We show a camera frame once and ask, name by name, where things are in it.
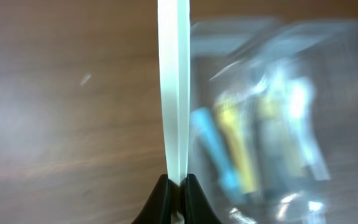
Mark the light blue plastic fork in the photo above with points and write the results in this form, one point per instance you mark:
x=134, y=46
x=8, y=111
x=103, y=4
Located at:
x=202, y=120

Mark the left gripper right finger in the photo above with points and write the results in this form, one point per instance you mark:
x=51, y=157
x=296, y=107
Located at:
x=196, y=207

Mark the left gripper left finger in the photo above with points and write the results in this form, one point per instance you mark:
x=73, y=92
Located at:
x=157, y=207

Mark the white fork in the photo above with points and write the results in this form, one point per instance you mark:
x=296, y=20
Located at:
x=281, y=160
x=300, y=95

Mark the yellow plastic fork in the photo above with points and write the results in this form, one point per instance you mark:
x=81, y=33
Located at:
x=229, y=118

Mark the left clear plastic container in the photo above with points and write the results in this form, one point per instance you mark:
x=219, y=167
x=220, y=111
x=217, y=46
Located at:
x=240, y=57

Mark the white fork angled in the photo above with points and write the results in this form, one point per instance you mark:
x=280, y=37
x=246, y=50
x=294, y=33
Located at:
x=174, y=68

